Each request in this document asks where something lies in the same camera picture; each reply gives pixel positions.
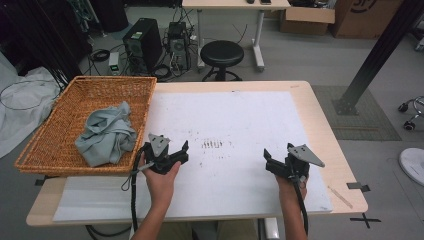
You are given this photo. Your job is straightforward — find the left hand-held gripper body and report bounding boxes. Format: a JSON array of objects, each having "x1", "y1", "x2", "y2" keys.
[{"x1": 142, "y1": 133, "x2": 178, "y2": 175}]

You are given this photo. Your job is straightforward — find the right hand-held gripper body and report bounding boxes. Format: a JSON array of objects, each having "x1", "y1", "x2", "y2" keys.
[{"x1": 279, "y1": 142, "x2": 326, "y2": 184}]

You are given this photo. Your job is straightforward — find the grey-green printed t-shirt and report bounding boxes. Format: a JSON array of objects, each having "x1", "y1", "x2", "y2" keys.
[{"x1": 74, "y1": 100, "x2": 138, "y2": 168}]

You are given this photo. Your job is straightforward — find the wicker basket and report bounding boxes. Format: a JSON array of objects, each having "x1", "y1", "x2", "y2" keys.
[{"x1": 13, "y1": 75, "x2": 158, "y2": 177}]

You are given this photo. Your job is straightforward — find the person's right hand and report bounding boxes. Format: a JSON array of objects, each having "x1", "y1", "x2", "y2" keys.
[{"x1": 275, "y1": 174, "x2": 308, "y2": 205}]

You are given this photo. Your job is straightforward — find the person's left hand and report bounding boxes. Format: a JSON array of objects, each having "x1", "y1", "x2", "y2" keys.
[{"x1": 138, "y1": 151, "x2": 183, "y2": 204}]

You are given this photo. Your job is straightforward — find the white foam mat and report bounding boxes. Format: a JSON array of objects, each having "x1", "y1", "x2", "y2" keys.
[{"x1": 52, "y1": 90, "x2": 334, "y2": 223}]

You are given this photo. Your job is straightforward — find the white table leg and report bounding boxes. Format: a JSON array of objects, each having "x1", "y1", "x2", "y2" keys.
[{"x1": 263, "y1": 217, "x2": 280, "y2": 240}]

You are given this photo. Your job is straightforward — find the black tape strip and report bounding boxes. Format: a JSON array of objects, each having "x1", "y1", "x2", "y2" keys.
[
  {"x1": 345, "y1": 181, "x2": 372, "y2": 193},
  {"x1": 34, "y1": 175, "x2": 56, "y2": 187}
]

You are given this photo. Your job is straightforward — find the person's khaki trousers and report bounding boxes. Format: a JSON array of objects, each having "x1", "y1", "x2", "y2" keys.
[{"x1": 156, "y1": 219, "x2": 259, "y2": 240}]

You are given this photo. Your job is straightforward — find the grey floor mat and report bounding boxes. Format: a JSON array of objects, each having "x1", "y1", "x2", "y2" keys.
[{"x1": 311, "y1": 84, "x2": 403, "y2": 142}]

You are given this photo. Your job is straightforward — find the black tape cross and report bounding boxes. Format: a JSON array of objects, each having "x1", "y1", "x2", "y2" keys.
[{"x1": 349, "y1": 212, "x2": 382, "y2": 230}]

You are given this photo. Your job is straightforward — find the black round stool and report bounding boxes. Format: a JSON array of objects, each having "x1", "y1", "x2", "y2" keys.
[{"x1": 199, "y1": 39, "x2": 245, "y2": 83}]

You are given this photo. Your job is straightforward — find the white power box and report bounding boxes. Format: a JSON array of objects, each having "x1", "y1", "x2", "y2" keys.
[{"x1": 108, "y1": 51, "x2": 121, "y2": 76}]

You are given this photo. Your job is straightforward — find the black computer tower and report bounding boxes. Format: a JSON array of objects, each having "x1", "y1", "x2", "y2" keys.
[{"x1": 122, "y1": 17, "x2": 164, "y2": 74}]

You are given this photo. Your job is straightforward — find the white round base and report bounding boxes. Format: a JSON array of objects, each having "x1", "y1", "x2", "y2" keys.
[{"x1": 398, "y1": 147, "x2": 424, "y2": 188}]

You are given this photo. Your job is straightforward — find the office chair base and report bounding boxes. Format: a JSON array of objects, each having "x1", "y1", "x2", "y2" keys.
[{"x1": 397, "y1": 95, "x2": 424, "y2": 132}]

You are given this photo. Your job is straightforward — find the open cardboard box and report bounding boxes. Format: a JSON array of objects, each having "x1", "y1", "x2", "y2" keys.
[{"x1": 279, "y1": 6, "x2": 336, "y2": 37}]

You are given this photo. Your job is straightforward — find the white cloth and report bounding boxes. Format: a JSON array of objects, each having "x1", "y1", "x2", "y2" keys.
[{"x1": 0, "y1": 53, "x2": 62, "y2": 159}]

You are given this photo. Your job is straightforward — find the black bin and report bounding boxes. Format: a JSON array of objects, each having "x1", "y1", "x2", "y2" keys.
[{"x1": 89, "y1": 0, "x2": 130, "y2": 33}]

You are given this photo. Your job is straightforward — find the light wooden desk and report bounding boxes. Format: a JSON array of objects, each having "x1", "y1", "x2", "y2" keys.
[{"x1": 181, "y1": 0, "x2": 292, "y2": 73}]

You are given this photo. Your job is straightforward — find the large cardboard box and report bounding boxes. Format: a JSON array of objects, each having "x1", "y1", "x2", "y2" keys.
[{"x1": 329, "y1": 0, "x2": 406, "y2": 40}]

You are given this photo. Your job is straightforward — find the black curtain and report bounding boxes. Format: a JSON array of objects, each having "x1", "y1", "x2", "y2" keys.
[{"x1": 0, "y1": 0, "x2": 93, "y2": 81}]

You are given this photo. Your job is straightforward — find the thin grey cord loop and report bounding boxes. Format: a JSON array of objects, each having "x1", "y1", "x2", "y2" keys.
[{"x1": 120, "y1": 162, "x2": 148, "y2": 192}]

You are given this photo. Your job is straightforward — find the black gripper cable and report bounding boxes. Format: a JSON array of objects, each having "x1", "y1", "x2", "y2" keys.
[
  {"x1": 84, "y1": 146, "x2": 151, "y2": 239},
  {"x1": 289, "y1": 156, "x2": 309, "y2": 236}
]

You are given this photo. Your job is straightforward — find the black cable coil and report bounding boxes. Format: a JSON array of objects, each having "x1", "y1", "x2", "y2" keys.
[
  {"x1": 151, "y1": 63, "x2": 174, "y2": 81},
  {"x1": 89, "y1": 48, "x2": 111, "y2": 63}
]

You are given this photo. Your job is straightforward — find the open-frame computer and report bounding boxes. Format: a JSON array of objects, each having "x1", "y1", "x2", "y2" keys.
[{"x1": 166, "y1": 21, "x2": 193, "y2": 72}]

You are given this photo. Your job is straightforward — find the thin black floor cable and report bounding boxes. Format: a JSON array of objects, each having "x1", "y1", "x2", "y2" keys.
[{"x1": 232, "y1": 23, "x2": 248, "y2": 45}]

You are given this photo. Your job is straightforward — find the black metal post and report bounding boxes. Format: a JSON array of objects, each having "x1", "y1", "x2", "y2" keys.
[{"x1": 331, "y1": 0, "x2": 424, "y2": 117}]

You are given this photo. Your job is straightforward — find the thin black cable loop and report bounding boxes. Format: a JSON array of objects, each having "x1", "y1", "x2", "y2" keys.
[{"x1": 0, "y1": 79, "x2": 58, "y2": 112}]

